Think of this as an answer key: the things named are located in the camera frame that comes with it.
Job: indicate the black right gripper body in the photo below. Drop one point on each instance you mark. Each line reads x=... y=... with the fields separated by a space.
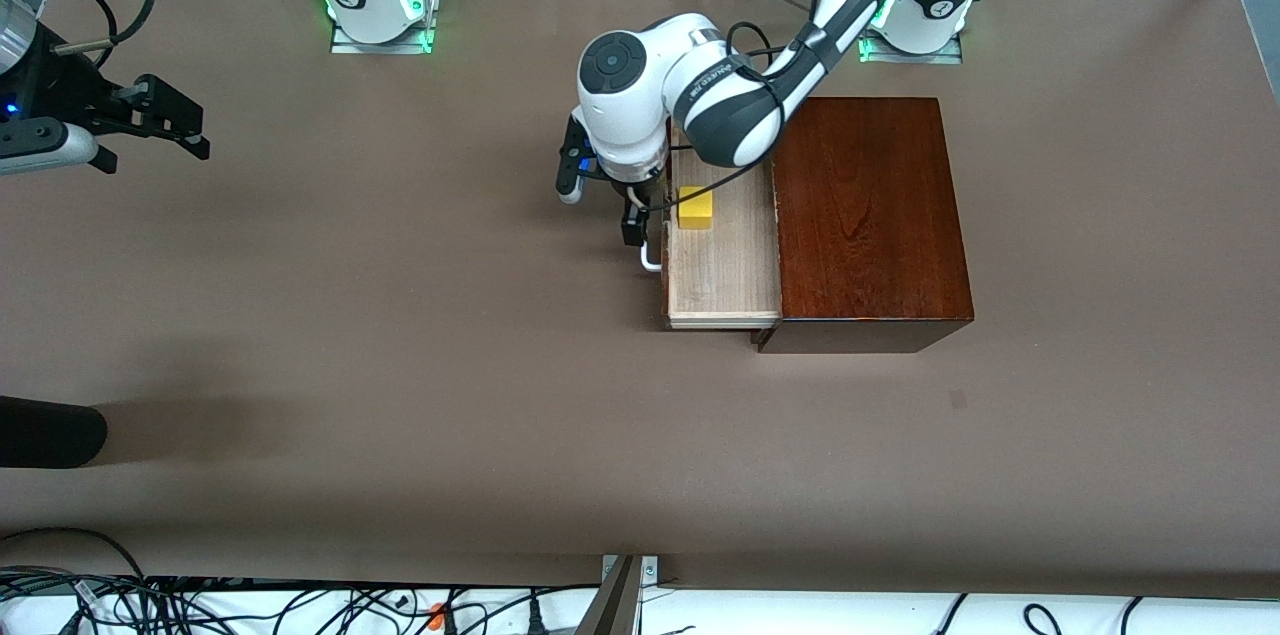
x=72 y=93

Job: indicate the yellow cube block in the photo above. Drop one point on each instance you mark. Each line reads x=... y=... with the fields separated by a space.
x=695 y=208

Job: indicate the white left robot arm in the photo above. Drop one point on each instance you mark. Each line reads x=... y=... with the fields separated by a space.
x=625 y=105

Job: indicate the brown table cover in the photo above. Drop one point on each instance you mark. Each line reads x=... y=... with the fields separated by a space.
x=600 y=435

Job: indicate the dark wooden cabinet casing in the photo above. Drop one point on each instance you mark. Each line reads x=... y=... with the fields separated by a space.
x=870 y=215

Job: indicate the grey diagonal bar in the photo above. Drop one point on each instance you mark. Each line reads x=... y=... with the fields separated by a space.
x=610 y=610

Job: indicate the small orange plug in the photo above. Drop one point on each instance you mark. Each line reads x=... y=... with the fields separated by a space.
x=437 y=613

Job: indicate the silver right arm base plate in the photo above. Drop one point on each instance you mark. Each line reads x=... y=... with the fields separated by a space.
x=345 y=45

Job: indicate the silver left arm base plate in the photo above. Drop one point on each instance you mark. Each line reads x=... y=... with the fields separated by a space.
x=950 y=57

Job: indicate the small metal edge bracket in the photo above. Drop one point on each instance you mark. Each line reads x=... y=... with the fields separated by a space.
x=650 y=570

